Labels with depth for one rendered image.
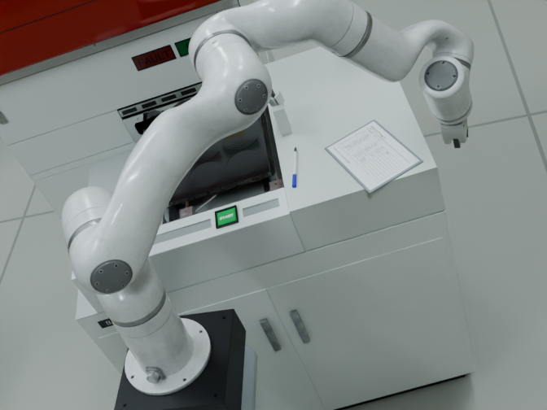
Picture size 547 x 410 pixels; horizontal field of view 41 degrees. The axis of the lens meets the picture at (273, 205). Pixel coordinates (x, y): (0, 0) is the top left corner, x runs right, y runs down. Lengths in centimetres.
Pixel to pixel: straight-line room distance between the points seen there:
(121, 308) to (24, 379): 173
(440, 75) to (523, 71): 211
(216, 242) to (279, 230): 15
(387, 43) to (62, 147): 131
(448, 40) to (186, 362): 83
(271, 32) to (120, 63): 100
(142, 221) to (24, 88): 105
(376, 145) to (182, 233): 51
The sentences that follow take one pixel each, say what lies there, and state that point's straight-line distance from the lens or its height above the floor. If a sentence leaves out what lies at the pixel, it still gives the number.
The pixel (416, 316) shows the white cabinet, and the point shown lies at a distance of 207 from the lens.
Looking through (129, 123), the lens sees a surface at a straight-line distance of 226.
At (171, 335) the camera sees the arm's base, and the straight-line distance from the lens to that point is 149.
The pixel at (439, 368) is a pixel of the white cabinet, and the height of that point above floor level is 16.
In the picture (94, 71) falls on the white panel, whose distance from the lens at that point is 218.
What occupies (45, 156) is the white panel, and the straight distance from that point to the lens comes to 238.
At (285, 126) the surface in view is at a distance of 187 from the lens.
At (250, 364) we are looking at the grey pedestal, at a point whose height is 82.
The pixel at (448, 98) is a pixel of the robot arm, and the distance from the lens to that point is 140.
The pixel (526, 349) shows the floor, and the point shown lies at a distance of 251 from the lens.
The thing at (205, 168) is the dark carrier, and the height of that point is 90.
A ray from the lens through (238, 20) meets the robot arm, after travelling 125.
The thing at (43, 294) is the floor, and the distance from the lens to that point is 335.
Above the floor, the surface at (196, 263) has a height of 89.
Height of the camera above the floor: 213
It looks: 43 degrees down
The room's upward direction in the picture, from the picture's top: 23 degrees counter-clockwise
